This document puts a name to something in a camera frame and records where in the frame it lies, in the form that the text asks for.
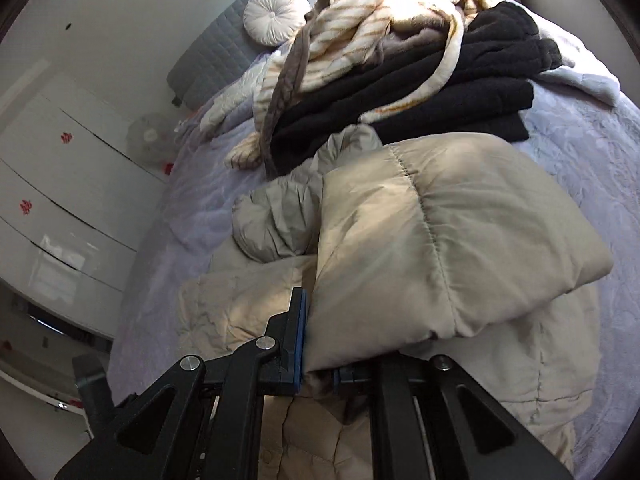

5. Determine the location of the cream striped plush robe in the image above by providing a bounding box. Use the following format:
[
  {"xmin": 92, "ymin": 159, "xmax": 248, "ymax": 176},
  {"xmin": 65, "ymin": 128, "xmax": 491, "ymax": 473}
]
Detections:
[{"xmin": 226, "ymin": 0, "xmax": 500, "ymax": 172}]

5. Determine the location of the lavender embossed bed blanket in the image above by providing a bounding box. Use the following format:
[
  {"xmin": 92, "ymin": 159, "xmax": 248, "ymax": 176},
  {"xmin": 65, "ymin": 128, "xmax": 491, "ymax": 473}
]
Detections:
[{"xmin": 107, "ymin": 84, "xmax": 639, "ymax": 479}]

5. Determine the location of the round white tufted cushion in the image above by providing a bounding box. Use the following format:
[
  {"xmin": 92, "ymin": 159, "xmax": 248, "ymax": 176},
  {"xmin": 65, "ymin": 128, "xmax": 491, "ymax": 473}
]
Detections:
[{"xmin": 242, "ymin": 0, "xmax": 311, "ymax": 47}]

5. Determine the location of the beige quilted down jacket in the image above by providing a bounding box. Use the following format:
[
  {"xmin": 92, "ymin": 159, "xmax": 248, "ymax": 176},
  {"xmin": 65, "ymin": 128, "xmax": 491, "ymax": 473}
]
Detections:
[{"xmin": 178, "ymin": 126, "xmax": 613, "ymax": 479}]

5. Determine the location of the grey quilted headboard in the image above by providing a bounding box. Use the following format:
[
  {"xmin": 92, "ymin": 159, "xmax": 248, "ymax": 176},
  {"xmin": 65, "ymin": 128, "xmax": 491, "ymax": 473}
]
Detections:
[{"xmin": 167, "ymin": 0, "xmax": 316, "ymax": 110}]

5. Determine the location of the white floor fan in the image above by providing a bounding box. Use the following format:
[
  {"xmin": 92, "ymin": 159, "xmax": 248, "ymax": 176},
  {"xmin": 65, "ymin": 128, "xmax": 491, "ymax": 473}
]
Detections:
[{"xmin": 126, "ymin": 113, "xmax": 179, "ymax": 166}]

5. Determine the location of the black folded fleece garment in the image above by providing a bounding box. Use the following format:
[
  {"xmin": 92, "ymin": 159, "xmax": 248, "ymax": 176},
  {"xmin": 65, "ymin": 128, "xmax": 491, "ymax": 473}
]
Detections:
[{"xmin": 266, "ymin": 2, "xmax": 562, "ymax": 176}]

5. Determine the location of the white glossy drawer cabinet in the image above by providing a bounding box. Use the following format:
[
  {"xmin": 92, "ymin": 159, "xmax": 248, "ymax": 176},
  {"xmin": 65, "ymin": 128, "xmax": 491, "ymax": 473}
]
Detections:
[{"xmin": 1, "ymin": 60, "xmax": 167, "ymax": 338}]

